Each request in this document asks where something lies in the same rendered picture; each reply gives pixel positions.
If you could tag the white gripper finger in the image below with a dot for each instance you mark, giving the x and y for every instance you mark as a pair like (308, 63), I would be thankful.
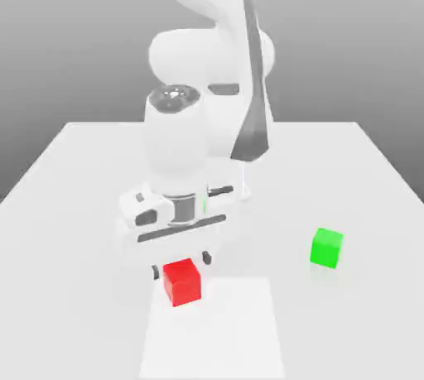
(154, 272)
(206, 257)

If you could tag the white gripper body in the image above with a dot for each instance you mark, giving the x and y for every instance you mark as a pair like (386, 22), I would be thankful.
(182, 239)

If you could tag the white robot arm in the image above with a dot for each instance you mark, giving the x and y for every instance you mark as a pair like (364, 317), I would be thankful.
(175, 141)

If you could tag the small red cube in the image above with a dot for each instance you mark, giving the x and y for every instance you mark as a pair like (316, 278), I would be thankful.
(183, 283)

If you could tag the small green cube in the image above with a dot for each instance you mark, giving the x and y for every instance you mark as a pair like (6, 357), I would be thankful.
(326, 248)

